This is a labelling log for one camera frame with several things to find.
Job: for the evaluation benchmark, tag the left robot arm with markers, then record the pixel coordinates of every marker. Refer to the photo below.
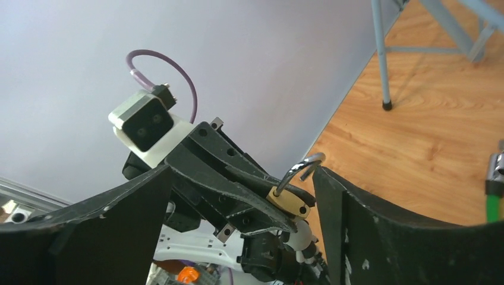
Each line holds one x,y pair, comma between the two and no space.
273,256

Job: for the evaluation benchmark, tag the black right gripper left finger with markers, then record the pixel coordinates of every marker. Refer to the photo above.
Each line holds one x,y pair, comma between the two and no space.
109,238

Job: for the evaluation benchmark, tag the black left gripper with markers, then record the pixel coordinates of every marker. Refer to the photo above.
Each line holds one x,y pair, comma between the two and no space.
223,184

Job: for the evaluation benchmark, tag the small brass padlock with keys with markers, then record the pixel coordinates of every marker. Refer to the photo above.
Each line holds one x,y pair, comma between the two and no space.
286,200

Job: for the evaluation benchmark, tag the green cable lock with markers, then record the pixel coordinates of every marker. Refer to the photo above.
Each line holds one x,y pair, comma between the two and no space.
494,185

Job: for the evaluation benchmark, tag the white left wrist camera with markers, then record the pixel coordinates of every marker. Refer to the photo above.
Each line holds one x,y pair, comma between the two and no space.
145,125

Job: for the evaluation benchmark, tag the orange clamp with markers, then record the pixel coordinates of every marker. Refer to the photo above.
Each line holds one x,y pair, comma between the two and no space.
188,275

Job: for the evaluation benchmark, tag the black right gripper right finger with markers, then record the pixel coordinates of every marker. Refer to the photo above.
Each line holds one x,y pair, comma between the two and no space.
369,240

